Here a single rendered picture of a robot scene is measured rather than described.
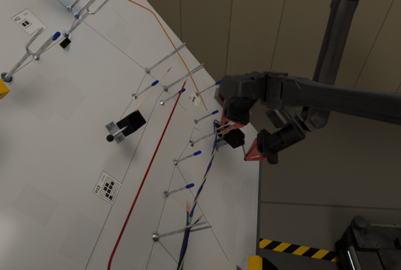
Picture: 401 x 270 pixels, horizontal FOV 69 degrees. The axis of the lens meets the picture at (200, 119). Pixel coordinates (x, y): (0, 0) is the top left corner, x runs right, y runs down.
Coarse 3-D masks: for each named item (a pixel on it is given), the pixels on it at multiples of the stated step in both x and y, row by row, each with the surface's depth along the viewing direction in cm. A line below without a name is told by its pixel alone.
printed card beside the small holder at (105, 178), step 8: (104, 176) 56; (96, 184) 54; (104, 184) 55; (112, 184) 57; (120, 184) 58; (96, 192) 53; (104, 192) 55; (112, 192) 56; (104, 200) 54; (112, 200) 55
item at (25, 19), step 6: (24, 12) 56; (30, 12) 57; (12, 18) 54; (18, 18) 55; (24, 18) 56; (30, 18) 57; (36, 18) 58; (18, 24) 54; (24, 24) 55; (30, 24) 56; (36, 24) 57; (42, 24) 58; (24, 30) 55; (30, 30) 56; (36, 30) 57; (42, 30) 58
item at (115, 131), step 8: (136, 112) 59; (120, 120) 58; (128, 120) 57; (136, 120) 58; (144, 120) 60; (112, 128) 61; (120, 128) 58; (128, 128) 57; (136, 128) 57; (112, 136) 54; (120, 136) 62
